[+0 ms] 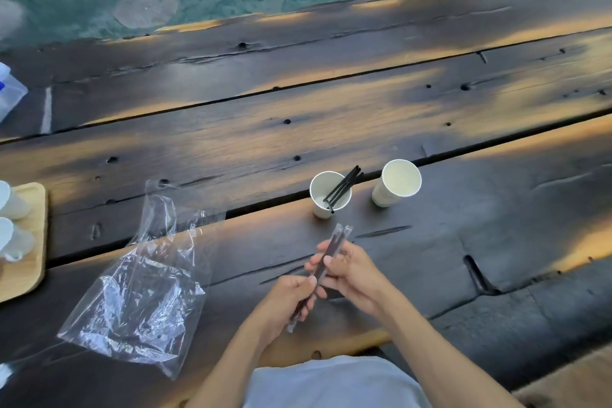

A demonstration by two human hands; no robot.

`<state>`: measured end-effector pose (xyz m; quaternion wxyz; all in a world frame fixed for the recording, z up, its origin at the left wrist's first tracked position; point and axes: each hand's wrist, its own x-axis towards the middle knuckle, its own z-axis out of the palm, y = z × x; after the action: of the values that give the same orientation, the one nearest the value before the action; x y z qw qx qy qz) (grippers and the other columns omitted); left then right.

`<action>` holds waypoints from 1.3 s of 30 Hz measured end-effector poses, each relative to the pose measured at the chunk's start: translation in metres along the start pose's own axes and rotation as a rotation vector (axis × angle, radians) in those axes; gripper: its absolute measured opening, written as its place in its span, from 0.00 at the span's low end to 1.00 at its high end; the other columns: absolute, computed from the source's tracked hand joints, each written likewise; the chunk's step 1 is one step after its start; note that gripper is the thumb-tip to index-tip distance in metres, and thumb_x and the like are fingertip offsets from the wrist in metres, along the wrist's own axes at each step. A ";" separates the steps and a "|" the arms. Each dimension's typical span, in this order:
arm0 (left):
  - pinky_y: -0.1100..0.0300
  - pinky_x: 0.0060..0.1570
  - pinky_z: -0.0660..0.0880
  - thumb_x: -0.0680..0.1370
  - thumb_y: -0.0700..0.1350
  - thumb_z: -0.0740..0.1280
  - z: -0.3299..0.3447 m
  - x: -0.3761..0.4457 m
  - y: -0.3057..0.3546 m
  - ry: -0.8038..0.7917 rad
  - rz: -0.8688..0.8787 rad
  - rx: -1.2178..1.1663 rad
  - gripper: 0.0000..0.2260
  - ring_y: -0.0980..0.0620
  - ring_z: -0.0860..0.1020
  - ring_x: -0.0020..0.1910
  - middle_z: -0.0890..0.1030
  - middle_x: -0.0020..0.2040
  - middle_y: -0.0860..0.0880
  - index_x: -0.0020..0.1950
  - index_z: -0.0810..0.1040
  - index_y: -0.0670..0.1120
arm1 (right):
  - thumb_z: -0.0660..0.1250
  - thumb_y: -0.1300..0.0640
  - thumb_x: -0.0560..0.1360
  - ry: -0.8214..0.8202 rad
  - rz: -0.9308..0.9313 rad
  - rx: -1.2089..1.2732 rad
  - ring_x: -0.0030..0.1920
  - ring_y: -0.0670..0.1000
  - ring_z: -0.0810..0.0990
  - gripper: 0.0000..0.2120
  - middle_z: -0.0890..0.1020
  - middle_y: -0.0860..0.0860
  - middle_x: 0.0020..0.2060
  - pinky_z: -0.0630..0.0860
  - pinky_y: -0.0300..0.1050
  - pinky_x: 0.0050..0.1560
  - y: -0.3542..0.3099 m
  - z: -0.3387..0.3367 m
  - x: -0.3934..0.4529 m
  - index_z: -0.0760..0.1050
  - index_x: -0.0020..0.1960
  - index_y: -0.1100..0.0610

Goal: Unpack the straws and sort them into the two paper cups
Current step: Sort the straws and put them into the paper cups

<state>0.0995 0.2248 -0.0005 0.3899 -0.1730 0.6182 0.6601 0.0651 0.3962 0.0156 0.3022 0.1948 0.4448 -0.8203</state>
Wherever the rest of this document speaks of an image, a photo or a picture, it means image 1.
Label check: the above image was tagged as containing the person's left hand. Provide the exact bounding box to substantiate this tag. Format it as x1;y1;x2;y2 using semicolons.
255;275;330;342

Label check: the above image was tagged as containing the person's right hand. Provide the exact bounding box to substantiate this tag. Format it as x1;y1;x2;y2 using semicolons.
305;240;398;319

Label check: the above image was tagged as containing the plastic-wrapped black straw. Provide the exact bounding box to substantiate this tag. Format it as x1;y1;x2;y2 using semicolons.
286;224;346;333
335;225;354;255

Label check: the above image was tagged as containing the person's left forearm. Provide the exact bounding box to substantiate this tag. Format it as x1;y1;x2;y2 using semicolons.
184;319;288;408

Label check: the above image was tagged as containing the person's right forearm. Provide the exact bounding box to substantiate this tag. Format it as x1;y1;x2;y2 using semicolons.
375;295;527;408

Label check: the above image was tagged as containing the white paper cup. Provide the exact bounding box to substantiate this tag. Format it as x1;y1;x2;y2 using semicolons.
309;171;353;220
371;159;423;208

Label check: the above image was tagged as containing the person's white shirt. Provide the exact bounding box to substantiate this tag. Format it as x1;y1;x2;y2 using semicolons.
243;355;432;408

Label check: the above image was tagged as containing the clear plastic bag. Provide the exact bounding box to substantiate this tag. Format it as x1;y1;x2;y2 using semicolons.
56;178;226;381

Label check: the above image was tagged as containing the wooden bench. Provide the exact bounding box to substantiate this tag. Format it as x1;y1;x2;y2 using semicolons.
511;354;612;408

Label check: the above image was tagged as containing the wooden tray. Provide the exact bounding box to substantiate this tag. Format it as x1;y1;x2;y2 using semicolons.
0;182;47;304

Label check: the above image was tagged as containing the white mug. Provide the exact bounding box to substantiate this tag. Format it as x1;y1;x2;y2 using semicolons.
0;217;37;263
0;180;30;221

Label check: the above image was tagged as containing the white paper strip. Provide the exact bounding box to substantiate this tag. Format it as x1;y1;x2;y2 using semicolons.
40;86;53;135

